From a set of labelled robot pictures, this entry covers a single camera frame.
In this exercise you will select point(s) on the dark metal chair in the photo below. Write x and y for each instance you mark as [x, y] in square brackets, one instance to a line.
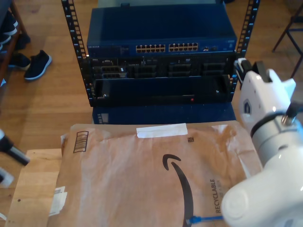
[298, 19]

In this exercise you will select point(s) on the black rack server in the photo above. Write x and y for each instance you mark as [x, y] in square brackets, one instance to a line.
[161, 67]

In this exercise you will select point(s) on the dark blue metal case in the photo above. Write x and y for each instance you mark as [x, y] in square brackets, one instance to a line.
[165, 114]

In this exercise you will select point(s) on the black rack chassis blue panel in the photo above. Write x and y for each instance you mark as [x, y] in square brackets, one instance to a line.
[154, 89]

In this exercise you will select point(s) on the grey flat device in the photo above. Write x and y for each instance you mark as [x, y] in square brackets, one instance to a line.
[165, 2]

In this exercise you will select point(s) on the black sneaker grey sole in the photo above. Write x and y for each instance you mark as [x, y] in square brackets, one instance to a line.
[38, 66]
[20, 62]

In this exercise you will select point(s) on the brown paper mailer bag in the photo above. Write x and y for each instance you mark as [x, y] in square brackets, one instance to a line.
[130, 179]

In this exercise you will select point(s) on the dark plain shoe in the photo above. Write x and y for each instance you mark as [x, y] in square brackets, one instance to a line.
[23, 41]

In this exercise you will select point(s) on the dark sneaker white sole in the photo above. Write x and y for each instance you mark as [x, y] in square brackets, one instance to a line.
[10, 20]
[7, 33]

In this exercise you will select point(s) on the wooden shoe shelf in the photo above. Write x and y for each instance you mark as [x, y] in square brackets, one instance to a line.
[19, 17]

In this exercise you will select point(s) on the blue network switch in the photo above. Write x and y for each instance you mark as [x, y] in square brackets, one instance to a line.
[161, 28]

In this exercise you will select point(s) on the black rack frame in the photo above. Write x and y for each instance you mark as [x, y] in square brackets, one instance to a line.
[75, 42]

